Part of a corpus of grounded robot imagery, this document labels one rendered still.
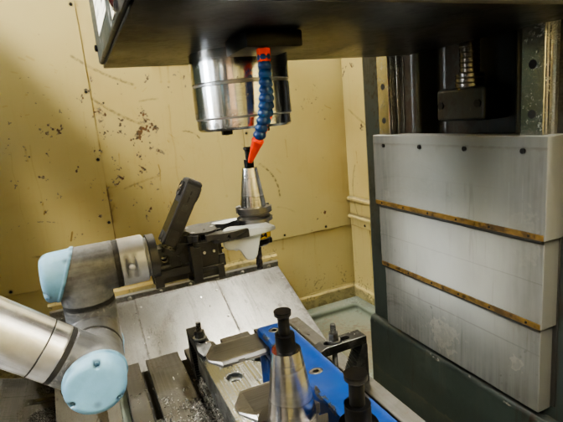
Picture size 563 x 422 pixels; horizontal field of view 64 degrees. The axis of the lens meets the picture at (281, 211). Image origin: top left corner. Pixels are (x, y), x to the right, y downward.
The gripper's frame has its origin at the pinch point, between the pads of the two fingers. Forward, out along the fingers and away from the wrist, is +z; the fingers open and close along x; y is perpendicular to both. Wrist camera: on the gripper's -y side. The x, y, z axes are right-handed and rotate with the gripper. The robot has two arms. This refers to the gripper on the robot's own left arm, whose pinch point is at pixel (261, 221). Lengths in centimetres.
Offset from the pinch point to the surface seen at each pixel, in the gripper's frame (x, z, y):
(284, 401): 41.7, -15.4, 5.1
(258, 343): 24.5, -11.3, 9.0
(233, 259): -101, 24, 39
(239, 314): -81, 17, 54
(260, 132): 17.3, -5.3, -16.0
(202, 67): 3.6, -8.1, -26.1
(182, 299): -94, 0, 48
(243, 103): 7.6, -3.6, -20.2
